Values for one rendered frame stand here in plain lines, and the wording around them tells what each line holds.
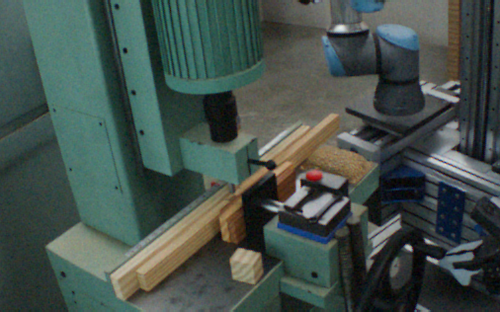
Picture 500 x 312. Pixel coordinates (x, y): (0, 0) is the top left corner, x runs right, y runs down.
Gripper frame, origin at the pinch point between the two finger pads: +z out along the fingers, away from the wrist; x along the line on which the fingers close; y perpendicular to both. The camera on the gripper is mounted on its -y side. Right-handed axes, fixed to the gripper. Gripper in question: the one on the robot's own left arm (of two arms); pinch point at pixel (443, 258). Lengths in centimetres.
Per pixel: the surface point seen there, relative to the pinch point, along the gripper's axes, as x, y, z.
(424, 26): 318, -4, 153
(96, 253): -26, -28, 62
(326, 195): -8.2, -21.0, 10.5
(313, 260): -16.9, -13.5, 12.0
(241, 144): -10.1, -35.1, 21.0
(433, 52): 304, 14, 149
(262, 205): -11.1, -23.3, 23.3
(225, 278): -26.0, -17.3, 24.0
